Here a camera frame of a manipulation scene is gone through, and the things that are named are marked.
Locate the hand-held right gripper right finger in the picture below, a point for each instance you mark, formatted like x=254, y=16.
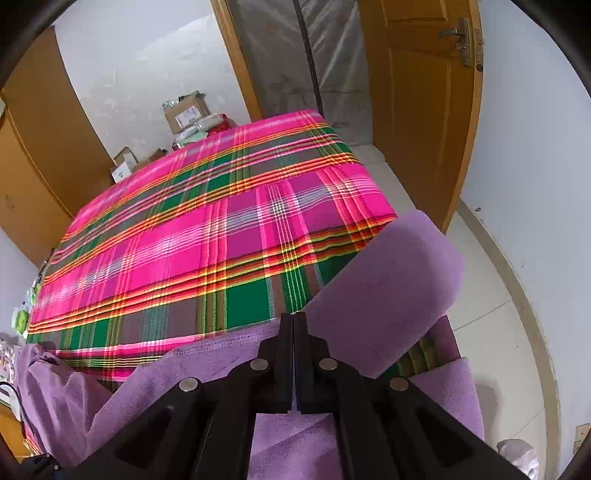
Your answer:
x=302, y=360

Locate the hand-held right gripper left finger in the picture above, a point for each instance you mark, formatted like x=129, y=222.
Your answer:
x=284, y=350

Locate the purple fleece cloth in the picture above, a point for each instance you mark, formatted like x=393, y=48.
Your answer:
x=392, y=286

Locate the pink green plaid bed sheet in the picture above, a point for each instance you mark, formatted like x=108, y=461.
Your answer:
x=207, y=221

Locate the small brown cardboard box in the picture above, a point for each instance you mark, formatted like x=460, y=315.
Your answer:
x=150, y=159

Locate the pale plastic bag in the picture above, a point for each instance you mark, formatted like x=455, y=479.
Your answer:
x=517, y=461

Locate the grey plastic parcel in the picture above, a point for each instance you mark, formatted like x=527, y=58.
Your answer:
x=208, y=122

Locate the white cardboard box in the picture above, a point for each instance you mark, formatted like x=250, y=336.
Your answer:
x=122, y=170

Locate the labelled brown cardboard box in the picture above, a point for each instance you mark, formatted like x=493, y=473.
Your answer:
x=187, y=115

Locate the green wipes pack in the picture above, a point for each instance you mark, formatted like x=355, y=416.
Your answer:
x=21, y=319

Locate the wooden door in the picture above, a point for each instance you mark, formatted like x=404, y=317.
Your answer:
x=415, y=115

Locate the clear plastic door curtain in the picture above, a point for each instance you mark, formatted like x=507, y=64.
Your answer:
x=277, y=60

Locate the black curtain zipper strip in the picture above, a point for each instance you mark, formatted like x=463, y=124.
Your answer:
x=310, y=60

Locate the wooden wardrobe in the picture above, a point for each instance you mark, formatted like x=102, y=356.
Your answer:
x=46, y=161

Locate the beige wall socket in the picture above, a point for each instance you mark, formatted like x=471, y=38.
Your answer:
x=582, y=439

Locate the wooden door frame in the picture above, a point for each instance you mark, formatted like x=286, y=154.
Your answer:
x=240, y=60

